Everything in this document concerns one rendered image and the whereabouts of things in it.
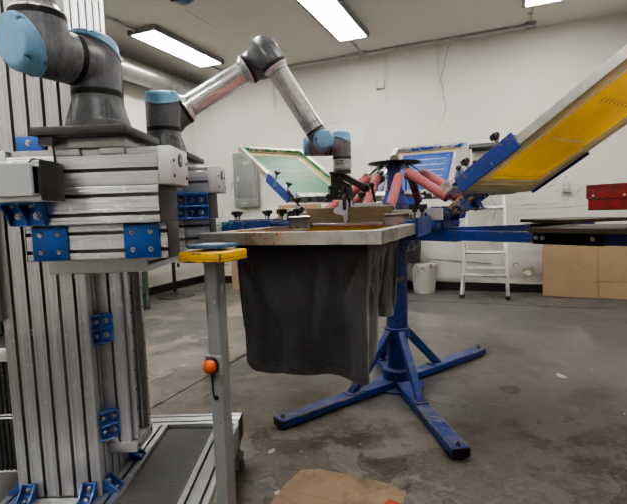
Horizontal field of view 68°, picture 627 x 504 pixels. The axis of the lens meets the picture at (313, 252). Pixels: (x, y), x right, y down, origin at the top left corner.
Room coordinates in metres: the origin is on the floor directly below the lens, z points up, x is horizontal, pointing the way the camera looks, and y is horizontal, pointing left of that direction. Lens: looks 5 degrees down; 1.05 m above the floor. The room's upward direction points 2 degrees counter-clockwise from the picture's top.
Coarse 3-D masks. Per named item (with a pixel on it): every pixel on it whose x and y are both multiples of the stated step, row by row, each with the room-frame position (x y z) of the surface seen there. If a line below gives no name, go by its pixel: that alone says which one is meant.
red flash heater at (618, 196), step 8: (600, 184) 1.60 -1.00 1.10; (608, 184) 1.58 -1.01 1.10; (616, 184) 1.56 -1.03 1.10; (624, 184) 1.54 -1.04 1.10; (592, 192) 1.62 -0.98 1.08; (600, 192) 1.60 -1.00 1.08; (608, 192) 1.58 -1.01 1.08; (616, 192) 1.56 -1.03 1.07; (624, 192) 1.54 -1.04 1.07; (592, 200) 1.62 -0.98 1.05; (600, 200) 1.60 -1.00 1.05; (608, 200) 1.58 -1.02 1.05; (616, 200) 1.56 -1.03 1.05; (624, 200) 1.54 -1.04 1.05; (592, 208) 1.62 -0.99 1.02; (600, 208) 1.60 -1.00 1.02; (608, 208) 1.58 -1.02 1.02; (616, 208) 1.56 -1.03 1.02; (624, 208) 1.54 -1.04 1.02
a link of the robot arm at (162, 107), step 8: (152, 96) 1.61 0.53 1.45; (160, 96) 1.61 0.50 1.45; (168, 96) 1.62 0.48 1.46; (176, 96) 1.65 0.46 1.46; (152, 104) 1.61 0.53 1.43; (160, 104) 1.61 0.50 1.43; (168, 104) 1.62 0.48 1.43; (176, 104) 1.65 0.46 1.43; (152, 112) 1.61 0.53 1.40; (160, 112) 1.61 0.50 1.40; (168, 112) 1.62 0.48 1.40; (176, 112) 1.65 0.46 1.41; (152, 120) 1.61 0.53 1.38; (160, 120) 1.61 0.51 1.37; (168, 120) 1.62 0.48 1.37; (176, 120) 1.65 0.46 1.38
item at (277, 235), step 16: (208, 240) 1.43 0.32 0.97; (224, 240) 1.41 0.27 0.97; (240, 240) 1.39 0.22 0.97; (256, 240) 1.37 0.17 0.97; (272, 240) 1.34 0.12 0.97; (288, 240) 1.32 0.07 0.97; (304, 240) 1.30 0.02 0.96; (320, 240) 1.29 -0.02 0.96; (336, 240) 1.27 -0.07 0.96; (352, 240) 1.25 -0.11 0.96; (368, 240) 1.23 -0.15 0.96; (384, 240) 1.25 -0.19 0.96
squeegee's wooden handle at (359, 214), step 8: (312, 208) 1.93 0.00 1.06; (320, 208) 1.92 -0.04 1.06; (328, 208) 1.90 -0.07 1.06; (352, 208) 1.86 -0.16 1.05; (360, 208) 1.85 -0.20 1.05; (368, 208) 1.84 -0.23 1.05; (376, 208) 1.82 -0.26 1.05; (384, 208) 1.81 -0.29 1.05; (312, 216) 1.93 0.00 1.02; (320, 216) 1.92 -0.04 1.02; (328, 216) 1.90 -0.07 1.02; (336, 216) 1.89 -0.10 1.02; (352, 216) 1.86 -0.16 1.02; (360, 216) 1.85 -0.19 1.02; (368, 216) 1.84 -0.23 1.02; (376, 216) 1.82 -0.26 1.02; (384, 216) 1.81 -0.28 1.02; (312, 224) 1.93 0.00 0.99; (384, 224) 1.81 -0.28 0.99
